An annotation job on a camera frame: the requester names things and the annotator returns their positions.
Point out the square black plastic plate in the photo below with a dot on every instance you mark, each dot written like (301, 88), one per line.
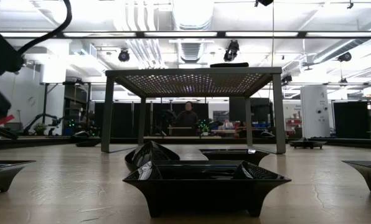
(369, 174)
(204, 193)
(2, 177)
(235, 155)

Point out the small black plate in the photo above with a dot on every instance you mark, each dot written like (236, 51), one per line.
(87, 143)

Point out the round ridged black plate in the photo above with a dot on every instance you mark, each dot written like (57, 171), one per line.
(151, 152)

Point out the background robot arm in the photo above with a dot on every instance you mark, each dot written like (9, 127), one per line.
(45, 115)

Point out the white box fixture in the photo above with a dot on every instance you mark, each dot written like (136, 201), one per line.
(53, 73)

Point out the potted green plant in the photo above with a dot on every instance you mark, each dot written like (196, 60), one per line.
(40, 128)

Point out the grey domed object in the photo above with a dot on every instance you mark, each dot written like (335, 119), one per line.
(268, 134)
(81, 134)

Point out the black ceiling spotlight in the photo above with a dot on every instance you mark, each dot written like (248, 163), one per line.
(124, 56)
(345, 57)
(231, 49)

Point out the black partition screen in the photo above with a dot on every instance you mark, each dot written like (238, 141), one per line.
(121, 119)
(350, 119)

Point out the ceiling air vent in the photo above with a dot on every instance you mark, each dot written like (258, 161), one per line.
(190, 51)

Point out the grey perforated metal shelf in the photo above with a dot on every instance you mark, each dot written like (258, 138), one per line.
(191, 71)

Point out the person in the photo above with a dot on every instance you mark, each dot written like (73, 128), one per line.
(187, 119)

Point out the black cabinet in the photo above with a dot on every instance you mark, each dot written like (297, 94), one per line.
(238, 109)

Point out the shelf with red bins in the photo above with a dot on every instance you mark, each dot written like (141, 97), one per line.
(293, 122)

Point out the white pillar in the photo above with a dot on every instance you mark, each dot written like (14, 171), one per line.
(314, 105)

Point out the black metal frame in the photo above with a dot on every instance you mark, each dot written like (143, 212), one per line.
(45, 102)

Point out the black table border rail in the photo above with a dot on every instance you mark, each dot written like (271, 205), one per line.
(33, 142)

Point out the silver ventilation duct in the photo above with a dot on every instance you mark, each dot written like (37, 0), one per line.
(193, 12)

